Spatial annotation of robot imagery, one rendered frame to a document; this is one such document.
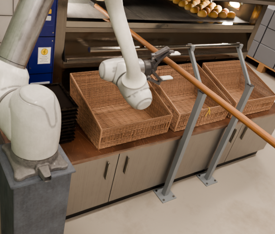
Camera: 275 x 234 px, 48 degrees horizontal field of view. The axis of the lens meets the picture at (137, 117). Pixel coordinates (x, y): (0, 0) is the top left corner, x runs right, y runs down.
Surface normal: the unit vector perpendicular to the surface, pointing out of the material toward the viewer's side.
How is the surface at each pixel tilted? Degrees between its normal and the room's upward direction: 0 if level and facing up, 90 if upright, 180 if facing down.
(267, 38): 90
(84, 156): 0
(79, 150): 0
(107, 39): 70
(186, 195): 0
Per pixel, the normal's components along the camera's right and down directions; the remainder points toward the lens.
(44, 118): 0.57, 0.25
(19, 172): 0.14, -0.67
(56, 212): 0.54, 0.55
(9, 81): 0.63, 0.04
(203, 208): 0.21, -0.82
